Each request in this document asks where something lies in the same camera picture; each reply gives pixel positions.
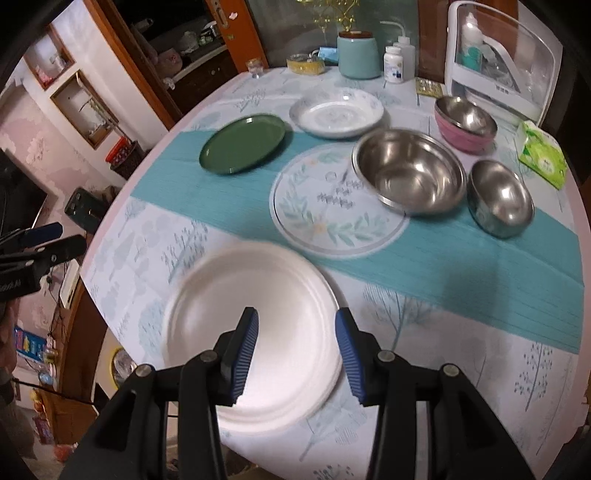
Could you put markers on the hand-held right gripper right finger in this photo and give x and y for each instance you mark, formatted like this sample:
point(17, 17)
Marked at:
point(351, 360)

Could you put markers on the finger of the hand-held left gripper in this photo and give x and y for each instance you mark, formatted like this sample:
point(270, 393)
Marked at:
point(60, 251)
point(41, 233)

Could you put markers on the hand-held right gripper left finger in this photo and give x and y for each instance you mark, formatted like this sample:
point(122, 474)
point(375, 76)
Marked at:
point(244, 355)

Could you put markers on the white paper plate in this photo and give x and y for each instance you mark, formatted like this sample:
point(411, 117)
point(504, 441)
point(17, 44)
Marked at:
point(286, 300)

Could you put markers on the large steel bowl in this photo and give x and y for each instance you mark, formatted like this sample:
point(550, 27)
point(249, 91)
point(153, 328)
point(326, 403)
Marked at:
point(411, 170)

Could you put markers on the green plate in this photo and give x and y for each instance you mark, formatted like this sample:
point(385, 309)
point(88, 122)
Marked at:
point(240, 143)

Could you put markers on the white floral ceramic plate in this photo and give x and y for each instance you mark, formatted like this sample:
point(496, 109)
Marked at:
point(337, 113)

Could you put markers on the pink steel-lined bowl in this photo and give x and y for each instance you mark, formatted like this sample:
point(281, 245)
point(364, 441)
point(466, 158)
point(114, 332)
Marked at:
point(461, 138)

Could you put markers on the black television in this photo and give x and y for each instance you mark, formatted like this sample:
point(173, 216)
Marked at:
point(21, 194)

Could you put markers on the red plastic basket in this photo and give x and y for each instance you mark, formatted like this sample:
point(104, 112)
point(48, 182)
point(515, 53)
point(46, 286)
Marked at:
point(117, 150)

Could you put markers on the printed teal white tablecloth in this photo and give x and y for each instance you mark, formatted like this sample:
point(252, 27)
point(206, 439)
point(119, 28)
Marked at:
point(461, 277)

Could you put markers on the small steel bowl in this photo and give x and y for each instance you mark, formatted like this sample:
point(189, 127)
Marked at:
point(501, 198)

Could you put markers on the dark wooden cabinet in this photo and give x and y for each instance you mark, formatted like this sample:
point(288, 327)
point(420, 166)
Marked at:
point(203, 78)

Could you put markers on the small clear glass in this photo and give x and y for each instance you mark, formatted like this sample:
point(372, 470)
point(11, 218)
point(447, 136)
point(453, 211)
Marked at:
point(255, 69)

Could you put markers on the green tissue pack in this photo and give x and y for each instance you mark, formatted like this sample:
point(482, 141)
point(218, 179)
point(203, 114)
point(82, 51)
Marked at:
point(542, 157)

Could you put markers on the pill blister pack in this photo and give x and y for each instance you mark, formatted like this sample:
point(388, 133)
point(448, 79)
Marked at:
point(429, 86)

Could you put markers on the white pill bottle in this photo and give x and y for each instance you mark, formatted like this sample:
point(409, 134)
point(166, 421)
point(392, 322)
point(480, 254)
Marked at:
point(393, 67)

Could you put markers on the teal cup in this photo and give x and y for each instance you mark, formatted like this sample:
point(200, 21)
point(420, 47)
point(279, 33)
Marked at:
point(360, 57)

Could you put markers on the blue face mask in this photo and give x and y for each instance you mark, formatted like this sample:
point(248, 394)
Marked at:
point(328, 55)

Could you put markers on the white squeeze bottle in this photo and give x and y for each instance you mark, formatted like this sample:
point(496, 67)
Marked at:
point(408, 60)

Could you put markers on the white bottle teal label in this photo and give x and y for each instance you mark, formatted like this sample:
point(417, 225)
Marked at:
point(471, 44)

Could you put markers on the wall niche shelf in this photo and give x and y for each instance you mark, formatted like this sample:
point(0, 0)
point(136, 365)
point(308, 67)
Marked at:
point(48, 60)
point(87, 113)

